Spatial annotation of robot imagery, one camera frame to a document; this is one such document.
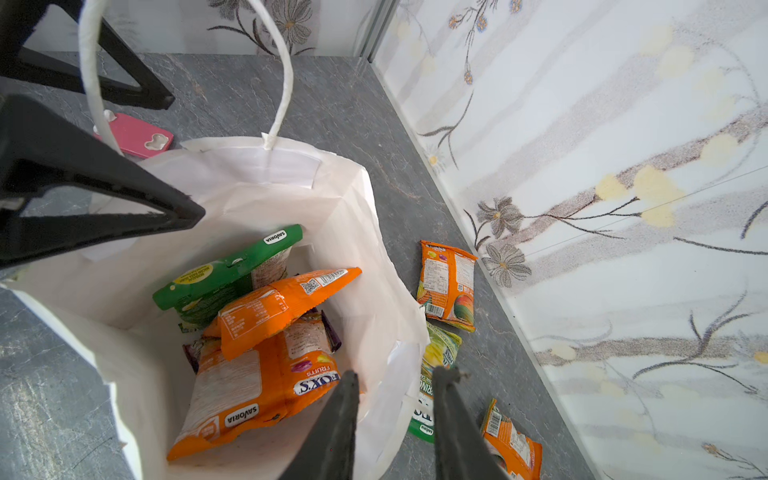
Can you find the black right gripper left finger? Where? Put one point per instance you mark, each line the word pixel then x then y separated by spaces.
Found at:
pixel 328 452

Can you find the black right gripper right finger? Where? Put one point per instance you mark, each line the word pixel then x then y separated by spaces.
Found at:
pixel 460 452

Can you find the green orange Fox's packet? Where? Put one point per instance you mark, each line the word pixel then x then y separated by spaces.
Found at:
pixel 273 381

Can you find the orange chips packet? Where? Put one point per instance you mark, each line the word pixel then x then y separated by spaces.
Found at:
pixel 263 313

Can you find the white cartoon paper bag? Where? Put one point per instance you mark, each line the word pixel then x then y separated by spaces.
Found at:
pixel 99 301

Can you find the green snack packet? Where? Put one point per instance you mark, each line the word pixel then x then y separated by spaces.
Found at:
pixel 199 294

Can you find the purple Fox's berries packet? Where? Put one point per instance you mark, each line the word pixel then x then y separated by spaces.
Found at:
pixel 330 330

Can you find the orange white snack packet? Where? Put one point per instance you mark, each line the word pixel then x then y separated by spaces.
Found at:
pixel 517 455

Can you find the pink eraser block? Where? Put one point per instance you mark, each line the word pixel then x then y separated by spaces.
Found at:
pixel 136 137

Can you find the orange mango snack packet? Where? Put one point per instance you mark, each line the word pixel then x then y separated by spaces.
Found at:
pixel 446 285

